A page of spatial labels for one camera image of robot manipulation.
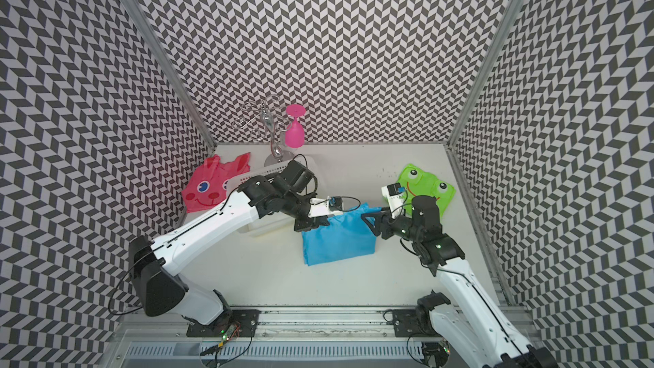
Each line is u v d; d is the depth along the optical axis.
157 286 0.39
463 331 0.53
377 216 0.73
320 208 0.62
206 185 1.03
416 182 1.02
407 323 0.74
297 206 0.62
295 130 0.99
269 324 0.74
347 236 0.75
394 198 0.67
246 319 0.73
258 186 0.53
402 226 0.65
